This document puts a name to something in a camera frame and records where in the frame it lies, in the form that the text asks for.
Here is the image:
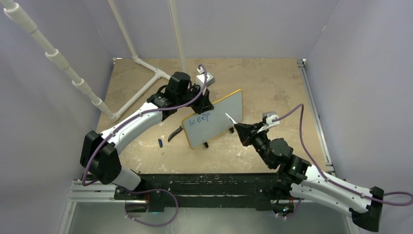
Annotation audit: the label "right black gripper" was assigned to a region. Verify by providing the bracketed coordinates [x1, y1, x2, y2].
[235, 121, 274, 169]

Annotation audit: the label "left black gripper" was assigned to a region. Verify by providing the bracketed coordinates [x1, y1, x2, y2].
[177, 84, 214, 115]

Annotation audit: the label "white marker pen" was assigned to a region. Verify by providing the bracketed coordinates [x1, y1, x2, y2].
[225, 113, 237, 124]

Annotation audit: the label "yellow framed whiteboard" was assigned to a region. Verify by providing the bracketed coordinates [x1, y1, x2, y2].
[182, 89, 244, 149]

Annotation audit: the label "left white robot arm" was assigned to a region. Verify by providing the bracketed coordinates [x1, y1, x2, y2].
[80, 72, 215, 199]

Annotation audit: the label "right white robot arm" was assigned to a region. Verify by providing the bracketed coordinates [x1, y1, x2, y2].
[234, 123, 384, 232]

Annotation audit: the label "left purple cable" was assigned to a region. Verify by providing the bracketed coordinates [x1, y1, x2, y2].
[81, 64, 208, 187]

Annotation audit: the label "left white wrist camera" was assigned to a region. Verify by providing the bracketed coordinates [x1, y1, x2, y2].
[195, 72, 216, 94]

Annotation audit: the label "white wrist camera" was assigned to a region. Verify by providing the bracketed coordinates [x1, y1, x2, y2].
[257, 111, 280, 133]
[195, 72, 216, 94]

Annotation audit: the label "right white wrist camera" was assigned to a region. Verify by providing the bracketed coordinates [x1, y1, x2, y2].
[257, 111, 280, 133]

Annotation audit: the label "black handled pliers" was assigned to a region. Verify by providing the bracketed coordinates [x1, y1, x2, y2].
[168, 125, 183, 142]

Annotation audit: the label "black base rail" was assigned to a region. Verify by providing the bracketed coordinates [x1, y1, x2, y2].
[114, 173, 298, 215]

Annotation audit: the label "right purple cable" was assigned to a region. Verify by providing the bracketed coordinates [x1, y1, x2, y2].
[272, 103, 413, 207]

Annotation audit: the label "right aluminium side rail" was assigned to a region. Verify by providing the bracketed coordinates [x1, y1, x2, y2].
[297, 59, 336, 175]

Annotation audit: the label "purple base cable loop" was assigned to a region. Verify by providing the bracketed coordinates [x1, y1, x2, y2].
[125, 187, 180, 227]

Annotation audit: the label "white pvc pipe frame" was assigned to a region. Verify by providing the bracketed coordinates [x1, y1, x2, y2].
[0, 0, 191, 123]

